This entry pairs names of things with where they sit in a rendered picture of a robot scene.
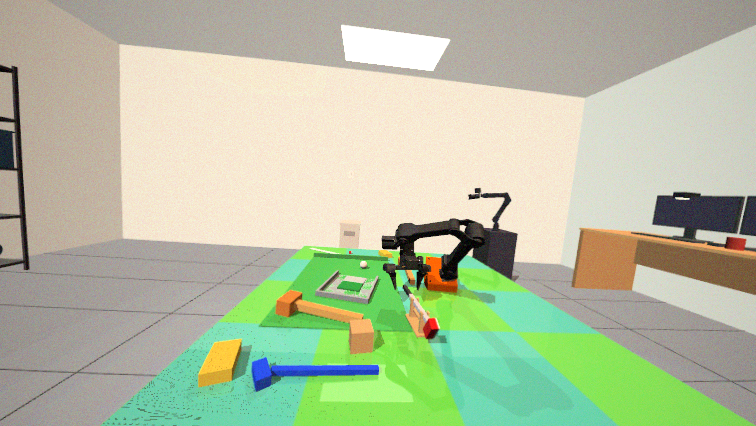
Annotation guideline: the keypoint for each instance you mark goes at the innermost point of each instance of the blue putter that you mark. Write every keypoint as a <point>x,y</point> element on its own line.
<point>262,374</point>

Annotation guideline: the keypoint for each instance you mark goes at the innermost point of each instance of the orange mallet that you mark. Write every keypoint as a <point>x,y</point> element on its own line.
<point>292,301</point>
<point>409,274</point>

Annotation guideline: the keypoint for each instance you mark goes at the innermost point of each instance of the green putting mat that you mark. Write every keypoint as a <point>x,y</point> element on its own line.
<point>385,308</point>

